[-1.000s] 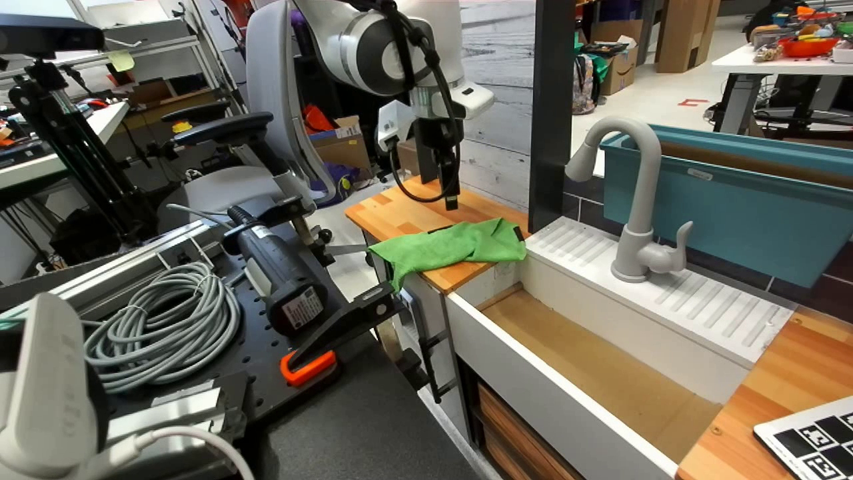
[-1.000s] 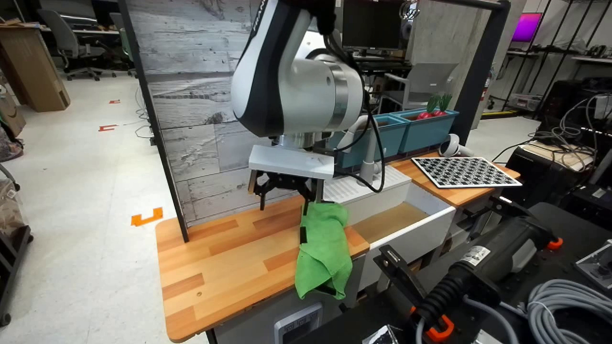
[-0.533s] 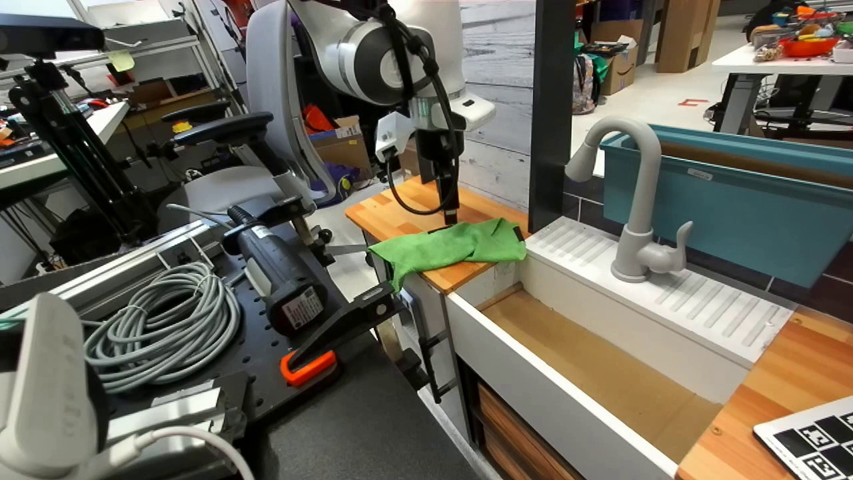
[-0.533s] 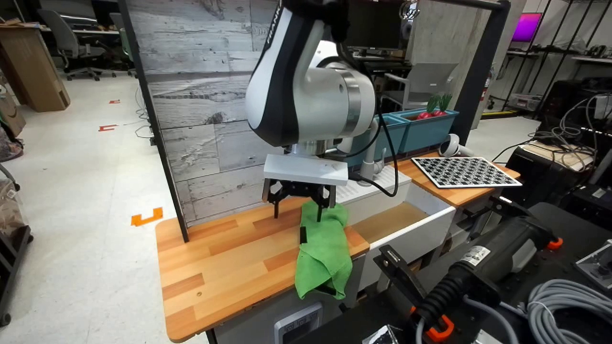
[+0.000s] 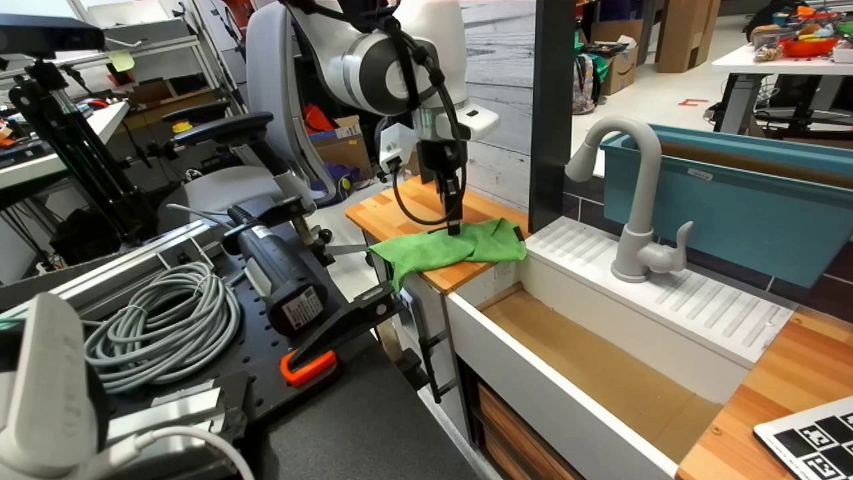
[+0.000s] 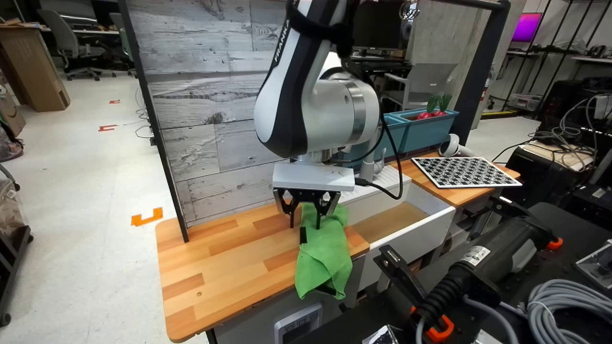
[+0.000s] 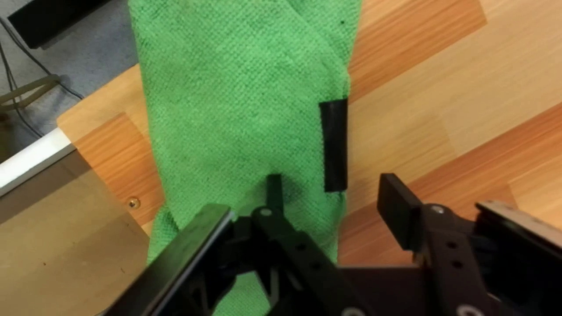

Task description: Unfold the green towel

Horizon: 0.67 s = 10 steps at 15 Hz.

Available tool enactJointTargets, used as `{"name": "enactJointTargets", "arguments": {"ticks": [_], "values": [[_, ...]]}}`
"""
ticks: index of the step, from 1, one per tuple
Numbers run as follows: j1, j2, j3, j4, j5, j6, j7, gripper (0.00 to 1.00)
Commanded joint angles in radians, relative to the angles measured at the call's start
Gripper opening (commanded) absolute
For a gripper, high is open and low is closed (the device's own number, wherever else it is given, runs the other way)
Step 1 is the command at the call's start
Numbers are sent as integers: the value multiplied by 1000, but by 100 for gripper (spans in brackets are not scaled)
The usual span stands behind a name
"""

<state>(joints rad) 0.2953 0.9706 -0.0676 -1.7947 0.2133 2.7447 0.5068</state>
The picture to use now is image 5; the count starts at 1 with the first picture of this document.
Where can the blue bag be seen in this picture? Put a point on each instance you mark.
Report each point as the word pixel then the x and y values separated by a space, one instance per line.
pixel 343 181

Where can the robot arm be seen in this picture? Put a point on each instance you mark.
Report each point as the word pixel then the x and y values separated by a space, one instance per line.
pixel 373 66

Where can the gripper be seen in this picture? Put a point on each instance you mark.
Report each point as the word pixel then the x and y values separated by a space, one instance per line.
pixel 443 156

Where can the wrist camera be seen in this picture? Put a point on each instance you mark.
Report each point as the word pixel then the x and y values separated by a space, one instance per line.
pixel 397 146

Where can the yellow sticky note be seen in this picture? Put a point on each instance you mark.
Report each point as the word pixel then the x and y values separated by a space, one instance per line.
pixel 121 60

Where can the white table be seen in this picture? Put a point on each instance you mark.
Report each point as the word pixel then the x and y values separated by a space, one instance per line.
pixel 766 63

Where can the small cardboard box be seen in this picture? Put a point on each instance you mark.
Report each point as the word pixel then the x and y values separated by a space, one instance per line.
pixel 620 70

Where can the camera on tripod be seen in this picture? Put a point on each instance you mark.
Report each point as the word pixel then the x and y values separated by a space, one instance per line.
pixel 73 140

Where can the black metal rack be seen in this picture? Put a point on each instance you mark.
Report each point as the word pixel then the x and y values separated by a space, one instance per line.
pixel 433 346

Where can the patterned backpack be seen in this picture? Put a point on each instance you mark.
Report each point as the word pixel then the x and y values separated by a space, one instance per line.
pixel 584 83

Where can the metal shelf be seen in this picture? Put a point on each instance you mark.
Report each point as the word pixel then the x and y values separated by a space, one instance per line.
pixel 166 46

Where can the white sink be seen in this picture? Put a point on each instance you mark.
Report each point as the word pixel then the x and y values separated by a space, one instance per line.
pixel 600 373

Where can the grey tap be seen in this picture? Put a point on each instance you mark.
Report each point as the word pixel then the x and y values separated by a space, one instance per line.
pixel 641 220

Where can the black post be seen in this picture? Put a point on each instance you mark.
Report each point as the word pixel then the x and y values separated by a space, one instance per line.
pixel 552 113

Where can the orange bowl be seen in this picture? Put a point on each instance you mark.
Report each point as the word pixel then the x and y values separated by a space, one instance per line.
pixel 808 46

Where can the white desk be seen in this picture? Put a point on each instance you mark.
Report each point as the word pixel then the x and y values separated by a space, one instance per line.
pixel 100 123

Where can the black clamp with orange trigger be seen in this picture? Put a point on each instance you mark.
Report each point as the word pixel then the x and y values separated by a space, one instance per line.
pixel 346 323

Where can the white board with black markers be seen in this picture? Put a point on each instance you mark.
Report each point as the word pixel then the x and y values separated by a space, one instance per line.
pixel 816 440

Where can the green towel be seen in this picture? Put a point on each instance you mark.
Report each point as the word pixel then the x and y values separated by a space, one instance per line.
pixel 433 252

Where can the teal plastic bin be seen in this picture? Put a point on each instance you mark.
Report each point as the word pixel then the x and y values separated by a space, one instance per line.
pixel 740 213

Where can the grey office chair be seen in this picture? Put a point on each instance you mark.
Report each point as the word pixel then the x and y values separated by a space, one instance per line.
pixel 226 193

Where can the tall cardboard box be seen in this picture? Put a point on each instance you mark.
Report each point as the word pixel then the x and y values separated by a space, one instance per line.
pixel 686 33

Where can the wooden drawer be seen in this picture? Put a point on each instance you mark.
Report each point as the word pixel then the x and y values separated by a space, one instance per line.
pixel 520 433

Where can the cardboard box with orange item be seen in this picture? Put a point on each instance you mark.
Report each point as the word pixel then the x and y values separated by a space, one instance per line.
pixel 343 150

